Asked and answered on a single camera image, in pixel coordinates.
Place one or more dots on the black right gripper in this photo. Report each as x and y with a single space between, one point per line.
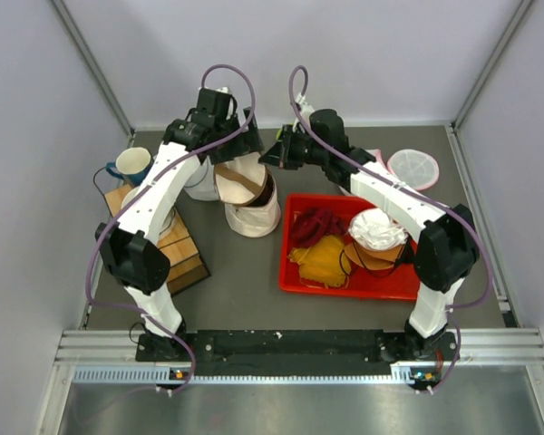
280 153

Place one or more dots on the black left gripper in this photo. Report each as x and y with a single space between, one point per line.
246 142

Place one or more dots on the beige laundry bag brown zipper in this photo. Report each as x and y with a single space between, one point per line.
248 192

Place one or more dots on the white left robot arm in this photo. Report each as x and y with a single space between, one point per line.
128 244

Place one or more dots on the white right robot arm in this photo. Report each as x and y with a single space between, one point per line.
446 240

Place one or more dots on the white mesh bag grey trim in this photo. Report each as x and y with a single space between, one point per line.
201 185

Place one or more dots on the dark red lace bra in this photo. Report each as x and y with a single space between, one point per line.
313 224

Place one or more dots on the yellow lace bra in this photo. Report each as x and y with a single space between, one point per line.
322 265

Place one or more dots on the white lace bra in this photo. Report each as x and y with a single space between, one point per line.
375 230

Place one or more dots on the blue mug white inside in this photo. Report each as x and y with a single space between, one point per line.
132 166

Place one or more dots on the white bowl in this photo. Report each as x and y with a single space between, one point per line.
168 222

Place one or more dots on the red plastic bin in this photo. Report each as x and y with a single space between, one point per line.
402 284

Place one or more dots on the black wire wooden rack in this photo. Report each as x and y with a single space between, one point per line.
187 266

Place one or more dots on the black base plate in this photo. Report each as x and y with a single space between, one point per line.
300 349

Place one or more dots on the grey cable duct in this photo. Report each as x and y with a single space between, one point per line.
172 375

